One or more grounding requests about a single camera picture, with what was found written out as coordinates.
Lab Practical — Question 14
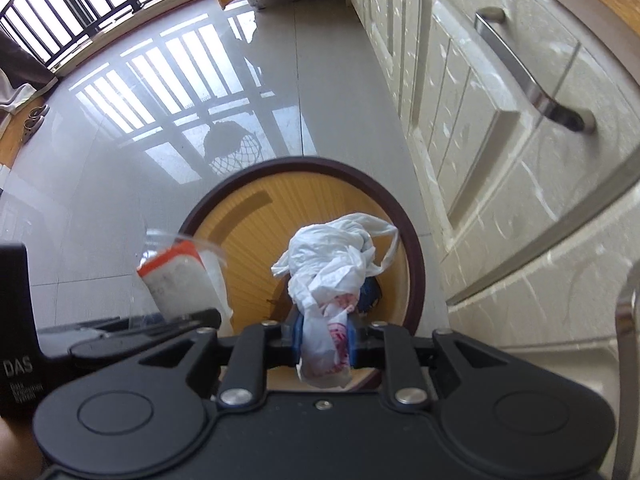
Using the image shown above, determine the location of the brown curtain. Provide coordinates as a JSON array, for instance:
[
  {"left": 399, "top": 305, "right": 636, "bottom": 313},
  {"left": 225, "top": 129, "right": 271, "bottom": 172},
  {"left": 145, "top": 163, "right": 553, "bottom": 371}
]
[{"left": 0, "top": 25, "right": 58, "bottom": 96}]

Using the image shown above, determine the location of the round wood-grain bin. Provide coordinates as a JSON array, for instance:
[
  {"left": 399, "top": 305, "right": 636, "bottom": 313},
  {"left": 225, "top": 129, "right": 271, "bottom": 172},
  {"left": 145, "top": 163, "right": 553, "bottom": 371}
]
[{"left": 177, "top": 156, "right": 426, "bottom": 392}]

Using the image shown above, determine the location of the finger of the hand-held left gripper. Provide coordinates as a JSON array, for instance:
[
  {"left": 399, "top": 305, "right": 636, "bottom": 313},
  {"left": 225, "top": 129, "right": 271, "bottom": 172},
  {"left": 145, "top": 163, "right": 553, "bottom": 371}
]
[
  {"left": 92, "top": 308, "right": 222, "bottom": 335},
  {"left": 70, "top": 329, "right": 201, "bottom": 362}
]

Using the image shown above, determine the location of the cream embossed cabinet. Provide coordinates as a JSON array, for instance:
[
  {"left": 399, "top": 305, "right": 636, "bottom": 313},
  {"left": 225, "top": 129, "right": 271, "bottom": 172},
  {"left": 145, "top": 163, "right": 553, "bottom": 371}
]
[{"left": 341, "top": 0, "right": 640, "bottom": 480}]

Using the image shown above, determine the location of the white plastic bag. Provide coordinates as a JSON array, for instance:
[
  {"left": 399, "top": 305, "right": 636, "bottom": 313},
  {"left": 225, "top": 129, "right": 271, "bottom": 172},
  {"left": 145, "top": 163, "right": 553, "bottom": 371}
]
[{"left": 271, "top": 212, "right": 401, "bottom": 390}]

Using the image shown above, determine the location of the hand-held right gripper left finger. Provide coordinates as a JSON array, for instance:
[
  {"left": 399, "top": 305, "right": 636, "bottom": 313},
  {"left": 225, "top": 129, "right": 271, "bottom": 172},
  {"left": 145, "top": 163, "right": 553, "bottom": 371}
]
[{"left": 136, "top": 311, "right": 305, "bottom": 407}]

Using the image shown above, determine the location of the clear packet with orange edge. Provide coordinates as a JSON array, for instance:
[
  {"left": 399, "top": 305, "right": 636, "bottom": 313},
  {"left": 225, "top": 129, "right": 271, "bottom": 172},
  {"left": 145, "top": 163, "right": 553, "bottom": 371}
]
[{"left": 131, "top": 227, "right": 235, "bottom": 338}]

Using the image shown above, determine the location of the white cloth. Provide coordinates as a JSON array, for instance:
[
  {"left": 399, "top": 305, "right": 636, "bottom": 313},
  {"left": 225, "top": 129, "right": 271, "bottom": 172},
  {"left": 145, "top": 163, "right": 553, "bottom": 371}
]
[{"left": 0, "top": 67, "right": 41, "bottom": 116}]

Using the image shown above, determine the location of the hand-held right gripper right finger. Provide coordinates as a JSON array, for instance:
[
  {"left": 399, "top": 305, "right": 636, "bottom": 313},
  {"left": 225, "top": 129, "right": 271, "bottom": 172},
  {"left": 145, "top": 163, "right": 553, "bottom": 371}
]
[{"left": 349, "top": 319, "right": 522, "bottom": 407}]

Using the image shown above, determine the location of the silver cabinet handle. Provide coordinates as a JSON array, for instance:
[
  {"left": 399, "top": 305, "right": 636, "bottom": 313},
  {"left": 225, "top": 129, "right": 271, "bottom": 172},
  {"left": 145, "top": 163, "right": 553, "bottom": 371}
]
[
  {"left": 474, "top": 6, "right": 597, "bottom": 134},
  {"left": 614, "top": 270, "right": 640, "bottom": 468}
]

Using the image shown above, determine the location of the black balcony railing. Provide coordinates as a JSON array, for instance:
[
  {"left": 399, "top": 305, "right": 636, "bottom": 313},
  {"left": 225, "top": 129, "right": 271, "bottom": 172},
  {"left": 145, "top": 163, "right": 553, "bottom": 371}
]
[{"left": 0, "top": 0, "right": 221, "bottom": 78}]

